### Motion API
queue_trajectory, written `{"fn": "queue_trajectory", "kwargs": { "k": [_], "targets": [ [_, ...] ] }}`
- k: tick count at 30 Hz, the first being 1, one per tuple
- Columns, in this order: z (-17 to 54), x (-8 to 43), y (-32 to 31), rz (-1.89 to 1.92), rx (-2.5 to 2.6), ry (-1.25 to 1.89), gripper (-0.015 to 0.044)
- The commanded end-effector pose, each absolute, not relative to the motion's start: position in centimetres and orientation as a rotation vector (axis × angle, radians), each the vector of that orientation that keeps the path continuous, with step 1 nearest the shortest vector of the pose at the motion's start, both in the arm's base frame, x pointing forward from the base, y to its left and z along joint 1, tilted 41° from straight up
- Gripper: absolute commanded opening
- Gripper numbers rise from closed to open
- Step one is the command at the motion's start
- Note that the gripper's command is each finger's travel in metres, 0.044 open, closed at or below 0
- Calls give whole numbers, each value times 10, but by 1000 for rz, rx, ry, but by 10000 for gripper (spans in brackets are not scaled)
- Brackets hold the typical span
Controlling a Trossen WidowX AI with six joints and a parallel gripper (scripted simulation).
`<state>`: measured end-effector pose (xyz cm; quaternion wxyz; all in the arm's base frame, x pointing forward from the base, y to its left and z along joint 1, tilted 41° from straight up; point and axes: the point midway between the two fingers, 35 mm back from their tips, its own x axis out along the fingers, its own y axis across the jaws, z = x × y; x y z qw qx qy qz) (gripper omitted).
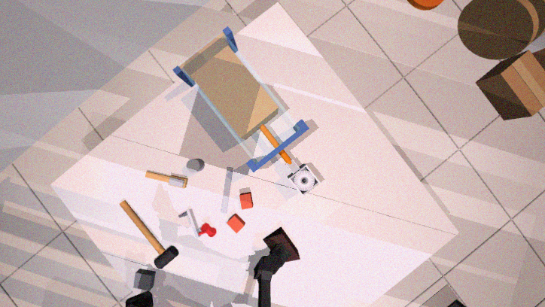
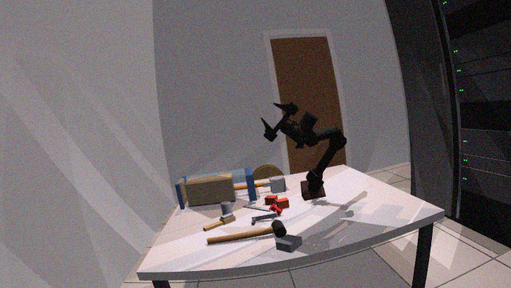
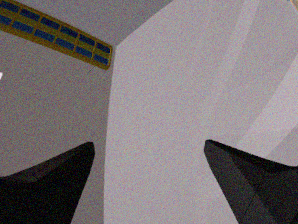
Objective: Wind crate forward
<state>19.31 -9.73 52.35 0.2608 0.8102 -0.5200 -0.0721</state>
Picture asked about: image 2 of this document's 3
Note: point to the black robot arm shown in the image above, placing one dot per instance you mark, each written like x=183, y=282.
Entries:
x=305, y=134

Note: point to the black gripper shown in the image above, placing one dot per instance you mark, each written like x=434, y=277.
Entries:
x=285, y=124

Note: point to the wooden-handled mallet with black head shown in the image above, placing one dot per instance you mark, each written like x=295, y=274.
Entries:
x=277, y=228

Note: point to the grey cylinder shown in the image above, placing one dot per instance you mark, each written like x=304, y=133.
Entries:
x=226, y=207

